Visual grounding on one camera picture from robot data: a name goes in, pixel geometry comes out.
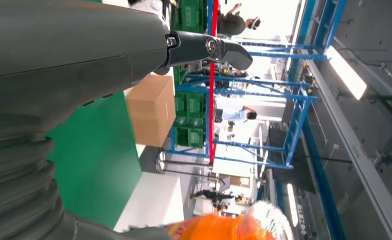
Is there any brown cardboard box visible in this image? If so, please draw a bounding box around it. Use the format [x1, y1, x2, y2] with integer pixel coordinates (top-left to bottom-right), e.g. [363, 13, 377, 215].
[125, 74, 177, 149]

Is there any green plastic crate stack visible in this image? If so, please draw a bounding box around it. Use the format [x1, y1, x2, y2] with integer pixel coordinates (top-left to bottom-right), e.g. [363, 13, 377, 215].
[173, 92, 207, 149]
[171, 0, 208, 34]

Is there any red pole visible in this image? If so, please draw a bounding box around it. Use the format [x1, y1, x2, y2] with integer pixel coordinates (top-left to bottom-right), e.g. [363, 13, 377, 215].
[208, 0, 220, 165]

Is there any white side table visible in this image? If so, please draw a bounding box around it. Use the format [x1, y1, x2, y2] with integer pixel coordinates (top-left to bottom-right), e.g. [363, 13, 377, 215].
[113, 172, 185, 233]

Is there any black humanoid robot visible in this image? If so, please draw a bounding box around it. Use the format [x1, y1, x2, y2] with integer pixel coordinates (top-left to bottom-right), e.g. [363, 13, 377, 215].
[190, 188, 236, 213]

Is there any ceiling light panel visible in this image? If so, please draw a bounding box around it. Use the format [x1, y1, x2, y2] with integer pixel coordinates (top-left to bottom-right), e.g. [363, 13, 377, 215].
[286, 183, 299, 228]
[326, 45, 368, 102]

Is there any metal table leg frame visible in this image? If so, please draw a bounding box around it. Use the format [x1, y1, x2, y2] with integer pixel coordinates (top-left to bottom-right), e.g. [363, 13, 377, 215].
[155, 150, 227, 185]

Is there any blue metal shelf frame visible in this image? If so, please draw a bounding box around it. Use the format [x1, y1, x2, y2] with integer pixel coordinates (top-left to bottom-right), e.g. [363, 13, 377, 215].
[164, 0, 347, 171]

